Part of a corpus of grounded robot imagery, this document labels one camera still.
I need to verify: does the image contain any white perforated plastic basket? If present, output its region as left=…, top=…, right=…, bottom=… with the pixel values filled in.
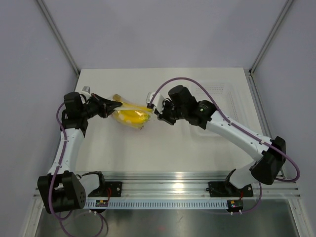
left=189, top=81, right=248, bottom=138

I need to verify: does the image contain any aluminium corner post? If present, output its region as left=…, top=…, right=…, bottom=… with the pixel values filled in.
left=35, top=0, right=80, bottom=78
left=248, top=0, right=296, bottom=76

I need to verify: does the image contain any yellow banana bunch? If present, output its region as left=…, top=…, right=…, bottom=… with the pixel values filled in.
left=112, top=93, right=154, bottom=129

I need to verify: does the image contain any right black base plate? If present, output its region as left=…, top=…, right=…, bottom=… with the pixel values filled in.
left=205, top=181, right=254, bottom=198

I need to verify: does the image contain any small circuit board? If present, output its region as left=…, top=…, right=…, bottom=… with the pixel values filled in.
left=227, top=199, right=244, bottom=212
left=95, top=199, right=109, bottom=207

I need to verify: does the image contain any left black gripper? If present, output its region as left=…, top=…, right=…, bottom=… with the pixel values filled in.
left=79, top=93, right=121, bottom=119

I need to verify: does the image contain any right small circuit board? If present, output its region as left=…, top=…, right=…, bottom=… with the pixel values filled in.
left=227, top=199, right=244, bottom=212

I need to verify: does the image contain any white slotted cable duct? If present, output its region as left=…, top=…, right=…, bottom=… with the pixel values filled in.
left=84, top=198, right=228, bottom=210

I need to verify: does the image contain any left aluminium corner post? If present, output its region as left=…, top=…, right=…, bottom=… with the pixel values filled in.
left=35, top=0, right=80, bottom=78

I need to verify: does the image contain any right aluminium corner post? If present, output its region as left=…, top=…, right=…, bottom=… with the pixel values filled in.
left=248, top=0, right=296, bottom=76

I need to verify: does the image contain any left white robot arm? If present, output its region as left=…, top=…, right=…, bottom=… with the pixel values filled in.
left=37, top=92, right=122, bottom=215

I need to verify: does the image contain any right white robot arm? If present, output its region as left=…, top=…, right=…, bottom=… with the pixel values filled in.
left=146, top=85, right=286, bottom=197

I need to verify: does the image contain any left small circuit board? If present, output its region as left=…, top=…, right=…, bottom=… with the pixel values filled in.
left=95, top=199, right=109, bottom=207

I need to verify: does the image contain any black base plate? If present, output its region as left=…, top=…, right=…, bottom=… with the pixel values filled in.
left=205, top=181, right=254, bottom=198
left=81, top=181, right=122, bottom=198

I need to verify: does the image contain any clear zip top bag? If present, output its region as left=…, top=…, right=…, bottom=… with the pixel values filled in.
left=108, top=93, right=158, bottom=131

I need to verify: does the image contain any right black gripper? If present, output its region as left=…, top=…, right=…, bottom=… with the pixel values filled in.
left=155, top=99, right=187, bottom=125

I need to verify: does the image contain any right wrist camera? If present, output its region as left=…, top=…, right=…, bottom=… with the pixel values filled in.
left=146, top=92, right=165, bottom=114

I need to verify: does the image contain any aluminium rail beam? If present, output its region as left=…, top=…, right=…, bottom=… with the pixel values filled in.
left=33, top=172, right=301, bottom=199

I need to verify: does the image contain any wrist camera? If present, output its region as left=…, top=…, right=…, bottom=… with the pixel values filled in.
left=146, top=92, right=165, bottom=114
left=81, top=86, right=91, bottom=96

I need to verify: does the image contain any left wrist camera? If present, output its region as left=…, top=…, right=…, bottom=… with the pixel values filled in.
left=81, top=86, right=91, bottom=96

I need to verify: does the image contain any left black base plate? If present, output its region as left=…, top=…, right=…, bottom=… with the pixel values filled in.
left=81, top=181, right=122, bottom=198

